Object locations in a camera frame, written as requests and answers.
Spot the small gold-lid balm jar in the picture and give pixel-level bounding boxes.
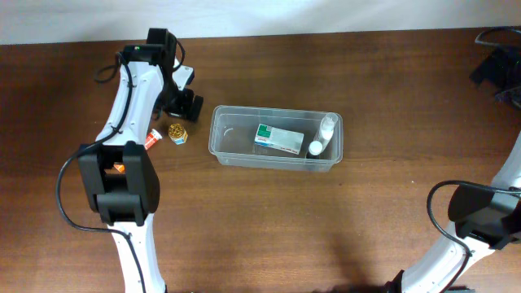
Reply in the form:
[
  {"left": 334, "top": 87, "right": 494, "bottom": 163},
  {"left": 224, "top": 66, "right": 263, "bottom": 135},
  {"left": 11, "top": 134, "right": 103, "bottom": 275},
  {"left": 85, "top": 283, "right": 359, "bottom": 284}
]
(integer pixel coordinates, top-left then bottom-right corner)
[{"left": 168, "top": 124, "right": 188, "bottom": 145}]

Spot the orange effervescent tablet tube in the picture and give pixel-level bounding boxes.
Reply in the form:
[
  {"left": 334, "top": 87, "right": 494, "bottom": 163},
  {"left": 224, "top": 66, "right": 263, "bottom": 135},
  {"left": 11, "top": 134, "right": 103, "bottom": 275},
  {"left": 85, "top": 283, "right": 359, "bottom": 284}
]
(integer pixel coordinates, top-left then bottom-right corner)
[{"left": 113, "top": 129, "right": 163, "bottom": 173}]

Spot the white green medicine box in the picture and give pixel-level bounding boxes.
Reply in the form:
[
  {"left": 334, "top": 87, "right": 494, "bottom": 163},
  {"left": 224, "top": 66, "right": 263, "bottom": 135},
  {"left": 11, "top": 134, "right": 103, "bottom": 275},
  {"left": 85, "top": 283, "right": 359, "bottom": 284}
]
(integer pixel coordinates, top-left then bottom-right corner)
[{"left": 254, "top": 124, "right": 304, "bottom": 155}]

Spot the black tube white cap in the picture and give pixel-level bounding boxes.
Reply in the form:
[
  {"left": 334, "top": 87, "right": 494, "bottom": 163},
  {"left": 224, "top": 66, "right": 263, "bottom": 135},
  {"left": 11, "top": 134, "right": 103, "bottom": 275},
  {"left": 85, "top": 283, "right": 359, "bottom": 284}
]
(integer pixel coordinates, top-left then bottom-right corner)
[{"left": 306, "top": 141, "right": 323, "bottom": 160}]

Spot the white calamine lotion bottle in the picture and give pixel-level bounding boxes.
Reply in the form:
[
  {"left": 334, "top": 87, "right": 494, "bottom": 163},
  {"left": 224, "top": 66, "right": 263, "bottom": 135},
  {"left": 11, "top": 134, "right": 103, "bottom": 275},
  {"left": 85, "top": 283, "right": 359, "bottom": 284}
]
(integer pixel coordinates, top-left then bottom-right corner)
[{"left": 313, "top": 112, "right": 339, "bottom": 150}]

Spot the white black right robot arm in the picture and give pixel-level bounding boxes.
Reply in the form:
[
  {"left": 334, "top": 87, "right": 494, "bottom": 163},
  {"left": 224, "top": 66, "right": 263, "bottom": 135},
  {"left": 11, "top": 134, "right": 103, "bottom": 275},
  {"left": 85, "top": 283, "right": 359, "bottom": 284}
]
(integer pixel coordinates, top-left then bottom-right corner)
[{"left": 382, "top": 142, "right": 520, "bottom": 293}]

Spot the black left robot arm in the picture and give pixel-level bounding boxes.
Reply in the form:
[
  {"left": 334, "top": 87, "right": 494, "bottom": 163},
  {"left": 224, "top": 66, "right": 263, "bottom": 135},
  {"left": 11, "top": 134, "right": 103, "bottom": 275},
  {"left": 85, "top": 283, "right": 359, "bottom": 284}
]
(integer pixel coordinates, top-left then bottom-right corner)
[{"left": 74, "top": 28, "right": 204, "bottom": 292}]

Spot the clear plastic container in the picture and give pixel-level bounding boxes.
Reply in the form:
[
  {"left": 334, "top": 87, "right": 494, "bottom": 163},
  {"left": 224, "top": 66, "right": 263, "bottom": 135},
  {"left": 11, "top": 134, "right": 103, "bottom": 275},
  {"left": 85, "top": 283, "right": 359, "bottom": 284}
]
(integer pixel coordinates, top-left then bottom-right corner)
[{"left": 208, "top": 105, "right": 344, "bottom": 173}]

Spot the black left camera cable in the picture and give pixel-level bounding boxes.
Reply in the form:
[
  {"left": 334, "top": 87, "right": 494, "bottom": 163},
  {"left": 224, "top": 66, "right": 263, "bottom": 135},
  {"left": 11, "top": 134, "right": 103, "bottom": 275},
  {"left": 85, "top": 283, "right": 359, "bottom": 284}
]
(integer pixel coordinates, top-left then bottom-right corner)
[{"left": 55, "top": 38, "right": 186, "bottom": 293}]

